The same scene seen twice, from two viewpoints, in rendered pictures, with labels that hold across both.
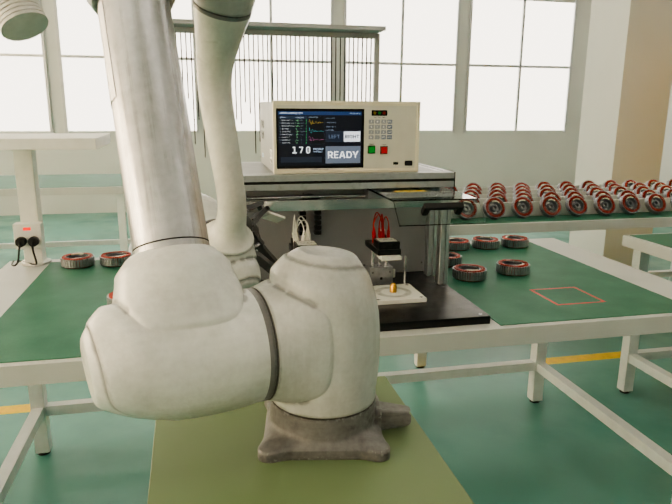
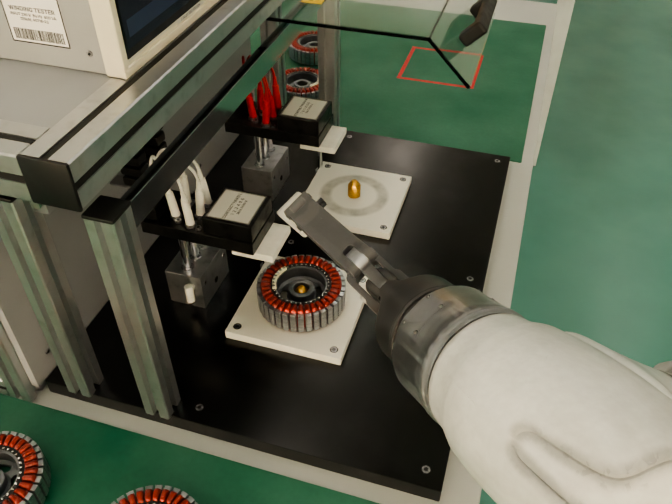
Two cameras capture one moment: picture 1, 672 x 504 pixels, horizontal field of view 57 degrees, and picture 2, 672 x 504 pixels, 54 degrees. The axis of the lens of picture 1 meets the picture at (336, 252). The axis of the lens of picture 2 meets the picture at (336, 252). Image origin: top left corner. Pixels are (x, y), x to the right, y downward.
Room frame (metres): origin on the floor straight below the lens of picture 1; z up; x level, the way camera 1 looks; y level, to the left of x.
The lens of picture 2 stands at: (1.33, 0.57, 1.40)
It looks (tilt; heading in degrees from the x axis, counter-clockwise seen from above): 42 degrees down; 300
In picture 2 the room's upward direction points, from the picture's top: straight up
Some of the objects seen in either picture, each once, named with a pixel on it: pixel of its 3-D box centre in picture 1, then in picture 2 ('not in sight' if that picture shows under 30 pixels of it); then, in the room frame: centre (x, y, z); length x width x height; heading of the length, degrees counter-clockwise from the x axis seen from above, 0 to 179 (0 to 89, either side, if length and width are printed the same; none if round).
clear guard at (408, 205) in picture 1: (422, 204); (368, 13); (1.74, -0.24, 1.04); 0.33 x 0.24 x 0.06; 13
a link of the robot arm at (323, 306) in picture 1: (317, 324); not in sight; (0.83, 0.03, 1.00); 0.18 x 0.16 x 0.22; 118
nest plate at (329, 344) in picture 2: not in sight; (302, 305); (1.66, 0.07, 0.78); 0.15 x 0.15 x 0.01; 13
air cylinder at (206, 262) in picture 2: not in sight; (198, 270); (1.80, 0.10, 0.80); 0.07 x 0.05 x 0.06; 103
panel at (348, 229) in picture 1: (333, 230); (152, 131); (1.94, 0.01, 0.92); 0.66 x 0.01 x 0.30; 103
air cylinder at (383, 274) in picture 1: (379, 273); (266, 170); (1.86, -0.13, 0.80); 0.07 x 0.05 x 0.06; 103
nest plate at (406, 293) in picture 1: (393, 293); (354, 197); (1.72, -0.17, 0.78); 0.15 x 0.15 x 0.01; 13
